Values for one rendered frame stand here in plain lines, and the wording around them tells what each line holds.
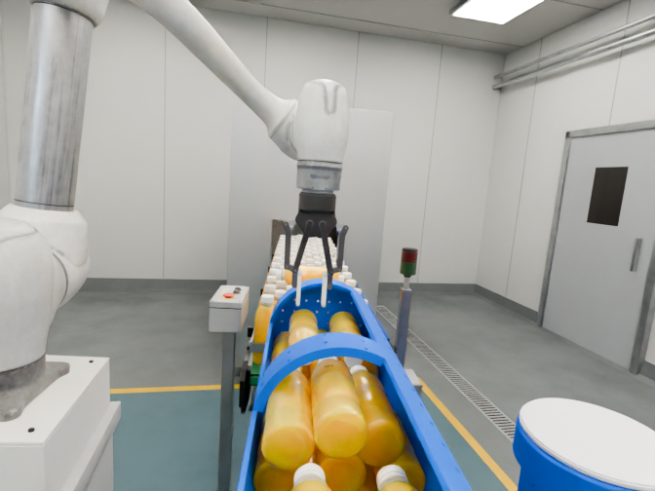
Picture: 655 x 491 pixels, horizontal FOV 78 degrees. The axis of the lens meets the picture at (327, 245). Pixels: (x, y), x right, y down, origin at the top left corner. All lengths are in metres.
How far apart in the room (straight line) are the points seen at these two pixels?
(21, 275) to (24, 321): 0.07
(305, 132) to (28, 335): 0.56
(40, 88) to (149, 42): 4.65
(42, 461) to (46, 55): 0.68
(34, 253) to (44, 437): 0.27
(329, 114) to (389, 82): 5.00
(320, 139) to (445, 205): 5.30
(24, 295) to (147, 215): 4.69
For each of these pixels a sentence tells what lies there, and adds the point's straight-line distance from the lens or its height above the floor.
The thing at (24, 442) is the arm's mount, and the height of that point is 1.11.
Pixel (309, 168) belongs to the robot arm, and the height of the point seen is 1.51.
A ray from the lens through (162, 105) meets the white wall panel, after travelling 5.42.
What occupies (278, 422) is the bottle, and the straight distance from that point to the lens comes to 0.60.
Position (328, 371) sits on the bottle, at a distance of 0.68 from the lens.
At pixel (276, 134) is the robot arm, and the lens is 0.92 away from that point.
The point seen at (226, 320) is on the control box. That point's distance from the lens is 1.33.
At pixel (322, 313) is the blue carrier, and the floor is 1.14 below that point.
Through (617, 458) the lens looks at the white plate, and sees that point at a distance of 0.97.
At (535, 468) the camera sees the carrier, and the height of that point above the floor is 0.99.
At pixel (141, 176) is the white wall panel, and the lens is 5.41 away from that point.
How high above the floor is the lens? 1.49
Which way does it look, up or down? 9 degrees down
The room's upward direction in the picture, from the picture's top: 4 degrees clockwise
